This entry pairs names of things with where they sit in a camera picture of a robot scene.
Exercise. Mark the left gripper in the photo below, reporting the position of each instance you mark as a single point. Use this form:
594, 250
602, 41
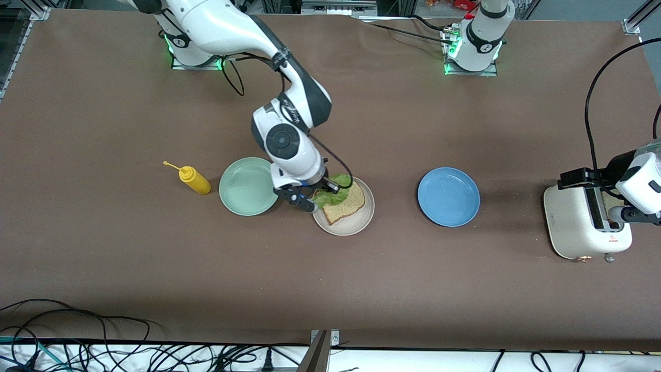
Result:
615, 166

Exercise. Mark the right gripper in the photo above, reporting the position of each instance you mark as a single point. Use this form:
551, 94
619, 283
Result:
326, 183

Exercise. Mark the green lettuce leaf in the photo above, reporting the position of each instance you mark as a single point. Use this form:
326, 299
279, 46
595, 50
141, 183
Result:
324, 199

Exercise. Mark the brown bread slice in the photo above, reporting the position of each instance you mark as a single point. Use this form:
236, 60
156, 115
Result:
348, 204
614, 202

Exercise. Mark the beige plate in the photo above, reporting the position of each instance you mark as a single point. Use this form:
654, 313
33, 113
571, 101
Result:
356, 225

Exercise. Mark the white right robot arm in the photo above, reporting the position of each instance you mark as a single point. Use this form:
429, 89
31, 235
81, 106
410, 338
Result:
222, 26

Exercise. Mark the mint green plate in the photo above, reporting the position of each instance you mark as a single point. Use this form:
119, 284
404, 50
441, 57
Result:
242, 186

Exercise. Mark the blue plate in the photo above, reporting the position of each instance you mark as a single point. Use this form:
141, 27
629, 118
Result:
448, 196

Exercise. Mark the white toaster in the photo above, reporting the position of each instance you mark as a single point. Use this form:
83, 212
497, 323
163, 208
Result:
568, 222

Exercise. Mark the yellow mustard squeeze bottle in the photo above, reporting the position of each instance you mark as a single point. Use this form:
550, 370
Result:
196, 181

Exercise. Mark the silver metal device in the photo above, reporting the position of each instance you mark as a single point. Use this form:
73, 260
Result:
338, 8

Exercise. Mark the black power plug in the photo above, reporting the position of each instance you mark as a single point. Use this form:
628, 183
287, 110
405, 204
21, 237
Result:
267, 361

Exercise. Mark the white ledge board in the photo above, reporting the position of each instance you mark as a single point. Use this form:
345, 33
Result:
413, 361

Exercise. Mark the red snack packets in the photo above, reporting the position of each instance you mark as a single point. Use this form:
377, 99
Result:
454, 4

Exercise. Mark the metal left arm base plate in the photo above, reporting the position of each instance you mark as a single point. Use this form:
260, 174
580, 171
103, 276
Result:
472, 74

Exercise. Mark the aluminium frame profile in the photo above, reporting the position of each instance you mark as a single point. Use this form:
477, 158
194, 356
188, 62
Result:
36, 13
634, 23

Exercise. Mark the aluminium bracket profile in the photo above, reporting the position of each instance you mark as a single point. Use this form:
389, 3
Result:
320, 351

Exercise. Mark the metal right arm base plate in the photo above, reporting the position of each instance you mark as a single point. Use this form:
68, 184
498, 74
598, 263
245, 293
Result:
196, 67

